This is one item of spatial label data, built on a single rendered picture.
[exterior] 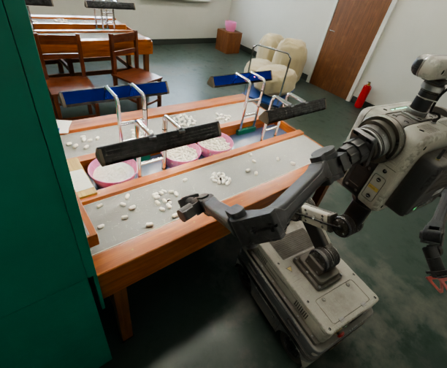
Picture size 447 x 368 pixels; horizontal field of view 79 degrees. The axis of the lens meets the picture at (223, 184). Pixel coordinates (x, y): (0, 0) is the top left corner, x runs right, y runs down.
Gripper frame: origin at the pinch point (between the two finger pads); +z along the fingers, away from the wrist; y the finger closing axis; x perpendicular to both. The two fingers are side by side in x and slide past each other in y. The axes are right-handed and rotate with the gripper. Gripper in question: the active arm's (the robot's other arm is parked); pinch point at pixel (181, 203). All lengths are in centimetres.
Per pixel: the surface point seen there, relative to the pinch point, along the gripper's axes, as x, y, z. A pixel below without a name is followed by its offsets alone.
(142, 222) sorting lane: 4.5, 16.6, 13.8
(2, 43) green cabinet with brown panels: -47, 50, -59
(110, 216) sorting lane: -2.2, 27.7, 21.9
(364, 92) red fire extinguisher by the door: -47, -461, 135
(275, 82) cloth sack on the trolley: -91, -270, 163
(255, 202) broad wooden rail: 14.1, -41.6, -2.1
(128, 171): -20.4, 6.5, 45.1
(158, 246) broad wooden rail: 14.2, 17.0, -1.8
